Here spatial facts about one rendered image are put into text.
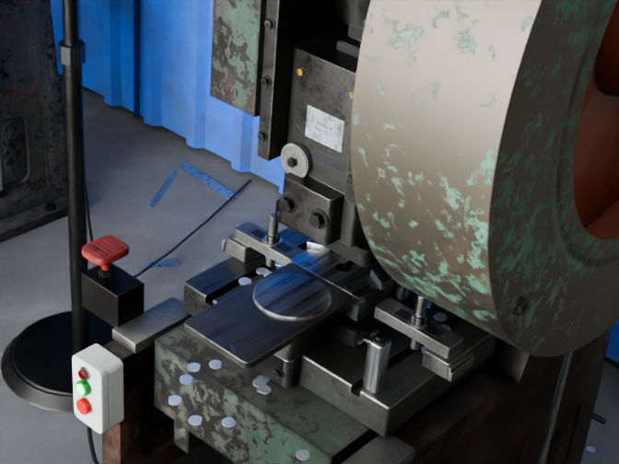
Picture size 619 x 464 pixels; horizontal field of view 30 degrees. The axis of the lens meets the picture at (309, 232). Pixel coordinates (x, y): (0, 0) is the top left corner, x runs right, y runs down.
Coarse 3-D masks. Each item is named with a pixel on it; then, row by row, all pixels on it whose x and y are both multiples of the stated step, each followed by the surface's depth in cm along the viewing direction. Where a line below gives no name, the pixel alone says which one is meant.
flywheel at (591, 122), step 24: (600, 48) 135; (600, 72) 137; (600, 96) 141; (600, 120) 144; (576, 144) 142; (600, 144) 148; (576, 168) 145; (600, 168) 151; (576, 192) 148; (600, 192) 155; (600, 216) 158
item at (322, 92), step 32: (320, 64) 166; (352, 64) 165; (320, 96) 169; (352, 96) 163; (288, 128) 176; (320, 128) 171; (288, 160) 175; (320, 160) 173; (288, 192) 176; (320, 192) 172; (288, 224) 179; (320, 224) 172; (352, 224) 174
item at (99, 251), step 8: (96, 240) 196; (104, 240) 196; (112, 240) 196; (120, 240) 196; (88, 248) 193; (96, 248) 194; (104, 248) 194; (112, 248) 194; (120, 248) 194; (128, 248) 195; (88, 256) 192; (96, 256) 192; (104, 256) 192; (112, 256) 192; (120, 256) 194; (96, 264) 192; (104, 264) 192
